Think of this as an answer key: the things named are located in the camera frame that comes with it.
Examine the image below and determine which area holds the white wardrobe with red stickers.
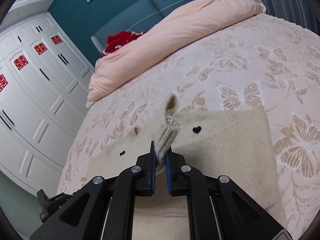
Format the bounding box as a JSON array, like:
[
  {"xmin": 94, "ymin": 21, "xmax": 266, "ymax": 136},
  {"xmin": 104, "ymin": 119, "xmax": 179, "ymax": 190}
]
[{"xmin": 1, "ymin": 0, "xmax": 94, "ymax": 196}]

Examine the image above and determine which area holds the blue upholstered headboard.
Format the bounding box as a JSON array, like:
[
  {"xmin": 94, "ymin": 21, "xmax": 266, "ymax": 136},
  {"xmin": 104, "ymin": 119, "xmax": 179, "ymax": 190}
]
[{"xmin": 91, "ymin": 0, "xmax": 193, "ymax": 53}]

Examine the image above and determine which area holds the pink butterfly bed blanket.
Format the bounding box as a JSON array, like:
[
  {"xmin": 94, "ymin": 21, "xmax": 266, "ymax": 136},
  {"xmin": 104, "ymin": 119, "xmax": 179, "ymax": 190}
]
[{"xmin": 57, "ymin": 14, "xmax": 319, "ymax": 239}]

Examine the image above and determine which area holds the pink folded duvet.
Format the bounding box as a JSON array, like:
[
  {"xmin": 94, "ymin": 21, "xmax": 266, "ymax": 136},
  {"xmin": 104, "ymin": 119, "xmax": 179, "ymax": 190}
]
[{"xmin": 86, "ymin": 0, "xmax": 266, "ymax": 108}]

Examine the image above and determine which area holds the red garment on bed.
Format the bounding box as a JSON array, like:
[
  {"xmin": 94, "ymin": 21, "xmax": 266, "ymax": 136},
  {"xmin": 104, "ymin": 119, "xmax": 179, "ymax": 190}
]
[{"xmin": 101, "ymin": 31, "xmax": 146, "ymax": 57}]

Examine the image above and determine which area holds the beige heart-pattern knit sweater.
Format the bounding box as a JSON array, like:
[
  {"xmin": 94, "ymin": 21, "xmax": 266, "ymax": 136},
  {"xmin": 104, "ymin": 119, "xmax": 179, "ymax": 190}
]
[{"xmin": 87, "ymin": 95, "xmax": 287, "ymax": 239}]

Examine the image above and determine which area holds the blue-grey curtain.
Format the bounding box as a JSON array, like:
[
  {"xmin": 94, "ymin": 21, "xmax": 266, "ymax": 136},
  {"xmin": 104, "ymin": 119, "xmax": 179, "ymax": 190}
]
[{"xmin": 261, "ymin": 0, "xmax": 319, "ymax": 35}]

